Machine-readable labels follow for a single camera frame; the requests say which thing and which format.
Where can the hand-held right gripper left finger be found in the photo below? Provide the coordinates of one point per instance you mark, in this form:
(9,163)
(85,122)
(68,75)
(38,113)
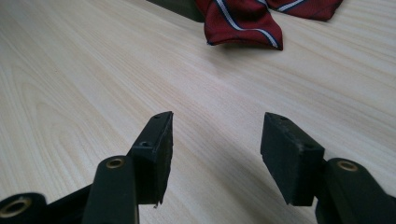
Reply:
(154,161)

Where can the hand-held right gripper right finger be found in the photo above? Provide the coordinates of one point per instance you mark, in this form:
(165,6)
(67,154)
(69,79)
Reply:
(289,161)

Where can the red striped bow tie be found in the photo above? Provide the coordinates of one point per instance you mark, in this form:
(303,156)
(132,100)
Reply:
(246,21)

